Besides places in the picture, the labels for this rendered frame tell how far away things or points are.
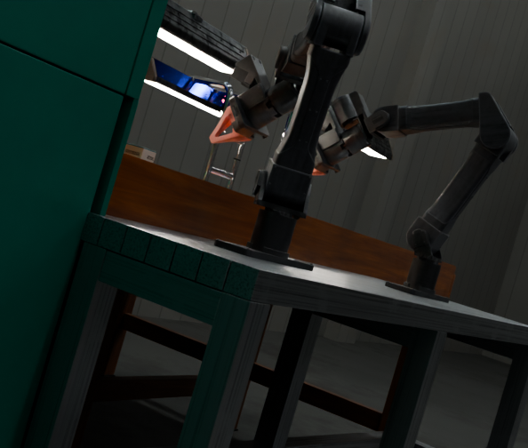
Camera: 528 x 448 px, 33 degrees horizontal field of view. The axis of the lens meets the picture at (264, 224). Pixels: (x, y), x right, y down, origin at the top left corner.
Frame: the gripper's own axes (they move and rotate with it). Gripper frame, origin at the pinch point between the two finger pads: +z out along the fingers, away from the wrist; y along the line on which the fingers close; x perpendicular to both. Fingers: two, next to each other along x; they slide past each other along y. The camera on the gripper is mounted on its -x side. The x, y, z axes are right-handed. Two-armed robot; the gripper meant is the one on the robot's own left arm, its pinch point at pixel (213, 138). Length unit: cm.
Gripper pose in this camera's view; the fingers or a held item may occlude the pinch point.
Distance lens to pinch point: 175.6
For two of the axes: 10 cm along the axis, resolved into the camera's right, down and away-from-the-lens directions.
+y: -4.7, -1.4, -8.7
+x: 3.3, 8.9, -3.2
